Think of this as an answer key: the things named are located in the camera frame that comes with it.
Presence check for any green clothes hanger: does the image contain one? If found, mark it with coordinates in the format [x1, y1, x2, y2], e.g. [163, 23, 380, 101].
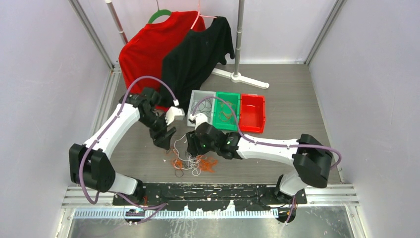
[148, 9, 172, 24]

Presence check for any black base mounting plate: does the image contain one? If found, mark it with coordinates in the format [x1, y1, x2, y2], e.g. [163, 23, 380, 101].
[130, 183, 292, 212]

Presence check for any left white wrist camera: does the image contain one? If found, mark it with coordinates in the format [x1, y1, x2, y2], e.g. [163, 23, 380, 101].
[164, 99, 185, 125]

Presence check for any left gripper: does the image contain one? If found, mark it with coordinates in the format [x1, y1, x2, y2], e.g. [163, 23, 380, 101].
[138, 111, 176, 150]

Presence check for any green plastic bin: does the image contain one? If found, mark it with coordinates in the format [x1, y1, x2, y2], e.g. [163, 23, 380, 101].
[212, 92, 240, 131]

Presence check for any red t-shirt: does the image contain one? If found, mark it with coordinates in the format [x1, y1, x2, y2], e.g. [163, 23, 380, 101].
[118, 10, 207, 113]

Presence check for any white plastic bin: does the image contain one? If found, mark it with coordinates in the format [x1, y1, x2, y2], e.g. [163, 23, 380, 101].
[187, 90, 216, 127]

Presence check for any black t-shirt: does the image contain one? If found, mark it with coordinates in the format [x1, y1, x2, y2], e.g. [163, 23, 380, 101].
[161, 16, 235, 112]

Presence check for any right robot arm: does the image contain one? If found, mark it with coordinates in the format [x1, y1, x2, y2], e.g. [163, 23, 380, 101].
[186, 122, 333, 204]

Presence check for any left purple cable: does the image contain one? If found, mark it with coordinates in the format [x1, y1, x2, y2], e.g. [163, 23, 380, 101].
[78, 75, 179, 225]

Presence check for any pink clothes hanger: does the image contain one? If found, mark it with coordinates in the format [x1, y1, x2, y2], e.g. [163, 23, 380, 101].
[190, 0, 217, 30]

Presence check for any black thin cable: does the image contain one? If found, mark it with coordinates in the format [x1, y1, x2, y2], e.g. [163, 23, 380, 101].
[192, 98, 214, 119]

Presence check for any red plastic bin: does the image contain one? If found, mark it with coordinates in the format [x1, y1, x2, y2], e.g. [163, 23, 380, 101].
[239, 94, 266, 133]

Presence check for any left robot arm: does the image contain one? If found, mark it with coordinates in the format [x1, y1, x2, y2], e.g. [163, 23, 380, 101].
[69, 88, 185, 205]

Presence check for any white clothes rack stand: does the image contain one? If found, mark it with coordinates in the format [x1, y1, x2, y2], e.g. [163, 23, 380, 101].
[211, 0, 270, 90]

